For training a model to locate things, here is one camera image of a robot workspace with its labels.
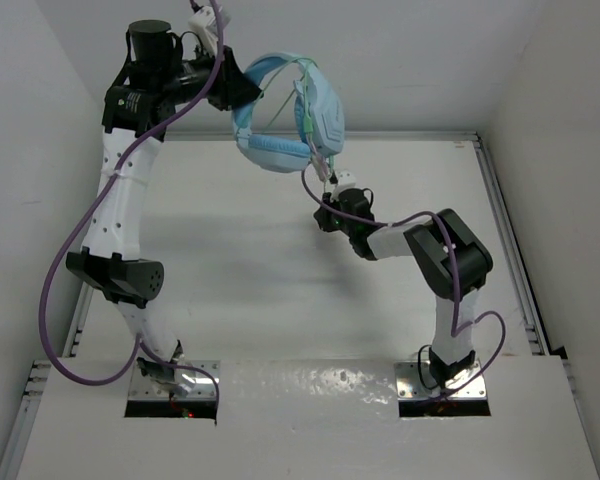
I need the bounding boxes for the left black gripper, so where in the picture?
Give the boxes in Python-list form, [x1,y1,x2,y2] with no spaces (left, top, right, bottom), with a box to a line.
[158,41,260,112]

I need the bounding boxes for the light blue headphones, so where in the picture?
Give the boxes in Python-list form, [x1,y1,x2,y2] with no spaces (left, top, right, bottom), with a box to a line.
[232,52,345,174]

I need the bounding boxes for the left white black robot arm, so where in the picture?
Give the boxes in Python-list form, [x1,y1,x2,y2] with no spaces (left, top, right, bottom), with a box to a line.
[66,20,261,394]

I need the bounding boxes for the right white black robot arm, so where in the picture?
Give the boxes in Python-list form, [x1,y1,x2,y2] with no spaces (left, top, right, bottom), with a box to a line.
[314,188,493,388]

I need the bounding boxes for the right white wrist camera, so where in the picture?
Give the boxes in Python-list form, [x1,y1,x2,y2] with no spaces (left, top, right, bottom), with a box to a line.
[329,170,357,196]

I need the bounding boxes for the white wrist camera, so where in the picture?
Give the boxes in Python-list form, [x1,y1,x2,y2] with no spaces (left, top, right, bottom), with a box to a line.
[188,6,219,56]
[329,170,357,196]

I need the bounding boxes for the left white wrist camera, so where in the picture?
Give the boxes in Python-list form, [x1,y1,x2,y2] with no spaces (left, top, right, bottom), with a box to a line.
[188,6,219,56]

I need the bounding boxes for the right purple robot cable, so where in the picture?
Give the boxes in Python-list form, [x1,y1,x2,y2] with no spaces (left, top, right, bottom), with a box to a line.
[300,167,506,401]

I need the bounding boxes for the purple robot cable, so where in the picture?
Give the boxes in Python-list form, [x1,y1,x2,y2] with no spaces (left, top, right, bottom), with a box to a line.
[300,167,506,401]
[38,0,231,396]

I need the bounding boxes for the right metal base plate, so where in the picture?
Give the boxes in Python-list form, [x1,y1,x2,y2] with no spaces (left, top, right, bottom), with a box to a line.
[394,360,487,402]

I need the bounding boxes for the metal base plate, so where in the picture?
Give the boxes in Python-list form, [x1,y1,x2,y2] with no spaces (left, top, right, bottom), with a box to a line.
[394,360,487,402]
[128,358,217,401]

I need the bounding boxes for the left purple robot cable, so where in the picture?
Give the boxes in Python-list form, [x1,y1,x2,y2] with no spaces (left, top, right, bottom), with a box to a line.
[38,0,231,396]

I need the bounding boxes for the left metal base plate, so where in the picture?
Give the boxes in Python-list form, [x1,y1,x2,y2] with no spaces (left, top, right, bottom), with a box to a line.
[128,358,217,401]

